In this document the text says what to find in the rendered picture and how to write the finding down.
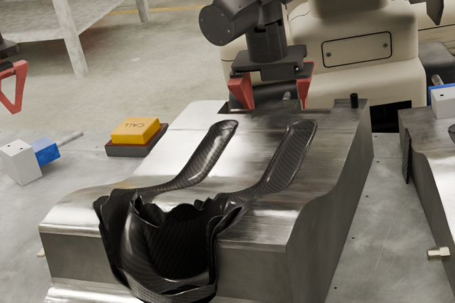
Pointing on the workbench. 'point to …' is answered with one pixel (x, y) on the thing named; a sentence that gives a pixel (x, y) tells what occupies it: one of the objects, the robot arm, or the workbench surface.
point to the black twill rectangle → (406, 155)
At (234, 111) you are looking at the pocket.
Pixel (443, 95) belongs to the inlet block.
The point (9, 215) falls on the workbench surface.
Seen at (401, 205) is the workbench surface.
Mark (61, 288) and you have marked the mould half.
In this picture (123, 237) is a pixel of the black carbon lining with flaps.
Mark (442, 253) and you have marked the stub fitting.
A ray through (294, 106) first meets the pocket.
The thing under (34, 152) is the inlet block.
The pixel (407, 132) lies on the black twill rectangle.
